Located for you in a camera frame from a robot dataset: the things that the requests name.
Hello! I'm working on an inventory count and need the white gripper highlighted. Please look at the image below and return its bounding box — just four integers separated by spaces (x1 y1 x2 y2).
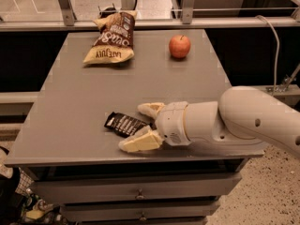
118 101 191 153

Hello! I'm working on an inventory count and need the black rxbar chocolate wrapper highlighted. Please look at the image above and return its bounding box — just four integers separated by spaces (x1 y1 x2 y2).
104 112 147 138

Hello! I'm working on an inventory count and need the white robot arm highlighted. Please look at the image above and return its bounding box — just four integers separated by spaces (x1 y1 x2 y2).
119 86 300 158

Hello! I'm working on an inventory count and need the brown and yellow chip bag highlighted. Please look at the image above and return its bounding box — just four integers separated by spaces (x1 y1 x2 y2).
83 10 137 65

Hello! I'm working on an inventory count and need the upper grey drawer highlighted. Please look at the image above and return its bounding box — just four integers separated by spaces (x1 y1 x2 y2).
31 172 241 204

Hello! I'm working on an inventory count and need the grey drawer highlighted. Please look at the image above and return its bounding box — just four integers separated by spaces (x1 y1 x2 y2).
31 172 241 204
60 201 219 222

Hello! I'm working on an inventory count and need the grey drawer cabinet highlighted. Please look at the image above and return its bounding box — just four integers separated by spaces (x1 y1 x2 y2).
7 29 263 225

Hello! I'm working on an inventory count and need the red apple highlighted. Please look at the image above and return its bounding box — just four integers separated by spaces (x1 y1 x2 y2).
169 35 191 59

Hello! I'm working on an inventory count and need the lower grey drawer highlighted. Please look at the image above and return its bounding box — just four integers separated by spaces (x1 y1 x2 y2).
60 201 219 222

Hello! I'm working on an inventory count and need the clutter pile on floor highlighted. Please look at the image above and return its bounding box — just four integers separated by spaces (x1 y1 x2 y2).
0 147 69 225

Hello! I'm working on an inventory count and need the metal railing frame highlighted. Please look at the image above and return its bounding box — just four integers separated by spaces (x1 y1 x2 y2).
0 0 300 34

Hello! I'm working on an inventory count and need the white cable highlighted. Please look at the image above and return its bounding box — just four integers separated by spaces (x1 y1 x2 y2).
255 14 281 97

